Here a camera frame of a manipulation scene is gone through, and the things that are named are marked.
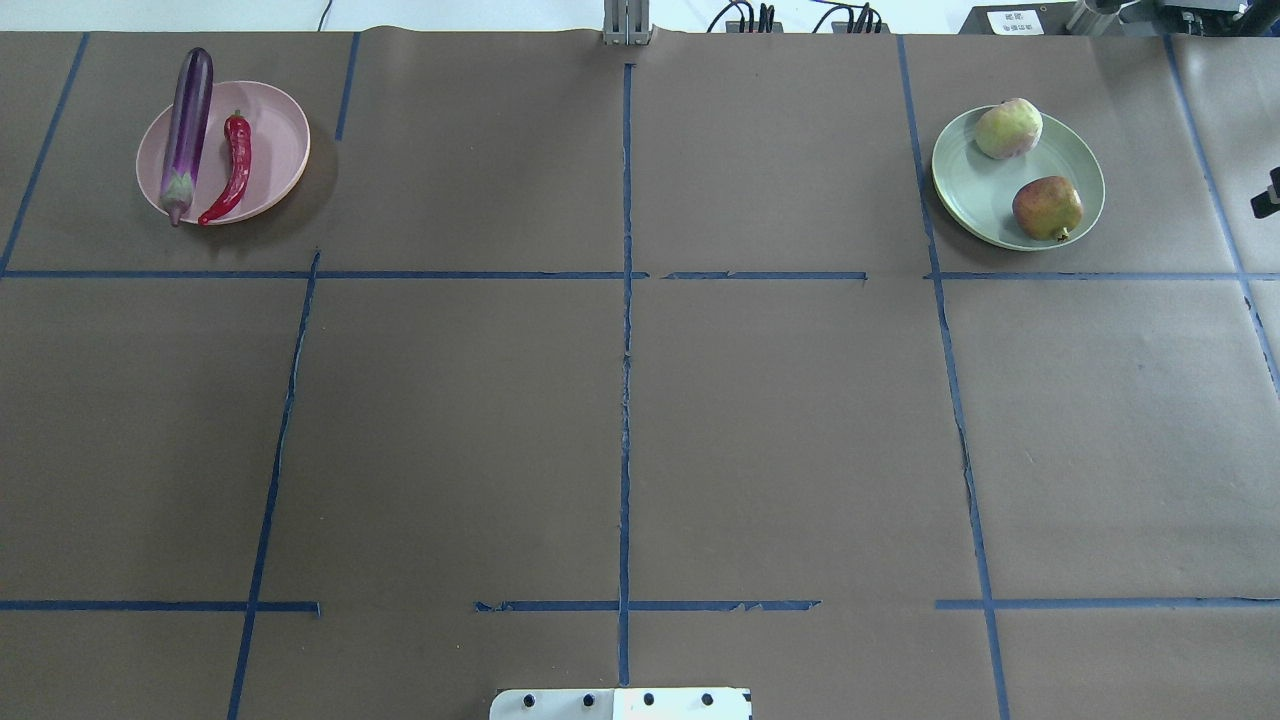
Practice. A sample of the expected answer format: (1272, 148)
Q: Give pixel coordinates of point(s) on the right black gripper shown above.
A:
(1268, 201)

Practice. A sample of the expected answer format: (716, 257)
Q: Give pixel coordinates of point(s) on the green yellow apple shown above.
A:
(1009, 130)

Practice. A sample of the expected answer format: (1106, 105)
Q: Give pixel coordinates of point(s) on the red chili pepper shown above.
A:
(238, 134)

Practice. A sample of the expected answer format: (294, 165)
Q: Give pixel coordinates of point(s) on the purple eggplant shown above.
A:
(186, 136)

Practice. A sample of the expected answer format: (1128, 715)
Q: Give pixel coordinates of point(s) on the green plate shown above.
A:
(977, 191)

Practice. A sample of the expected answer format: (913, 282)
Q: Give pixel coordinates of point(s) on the white label card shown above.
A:
(1015, 22)

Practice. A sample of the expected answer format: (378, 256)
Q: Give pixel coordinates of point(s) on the pink plate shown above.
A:
(280, 144)

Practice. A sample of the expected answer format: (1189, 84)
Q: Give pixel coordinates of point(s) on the white metal base plate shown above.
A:
(624, 703)

